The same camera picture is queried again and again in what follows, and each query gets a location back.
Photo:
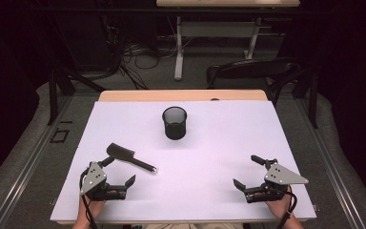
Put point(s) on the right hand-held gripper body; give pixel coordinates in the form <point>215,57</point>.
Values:
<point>281,176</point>

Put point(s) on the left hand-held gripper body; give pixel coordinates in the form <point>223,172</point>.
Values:
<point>92,178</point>

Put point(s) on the black mesh pen cup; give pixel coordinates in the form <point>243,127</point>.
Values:
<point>174,124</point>

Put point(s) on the person's right hand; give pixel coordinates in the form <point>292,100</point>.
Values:
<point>279,206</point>

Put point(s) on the person's left hand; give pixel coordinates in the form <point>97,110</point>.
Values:
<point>90,208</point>

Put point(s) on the white table sheet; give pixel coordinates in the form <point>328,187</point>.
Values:
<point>203,178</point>

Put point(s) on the wooden table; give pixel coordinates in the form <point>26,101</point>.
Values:
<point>158,95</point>

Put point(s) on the black chair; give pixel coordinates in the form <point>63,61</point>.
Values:
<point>251,70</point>

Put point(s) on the white-legged wooden desk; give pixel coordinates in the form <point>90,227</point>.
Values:
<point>216,29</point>

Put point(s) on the black metal frame stand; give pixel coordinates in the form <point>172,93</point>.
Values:
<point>313,101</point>
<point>53,95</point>

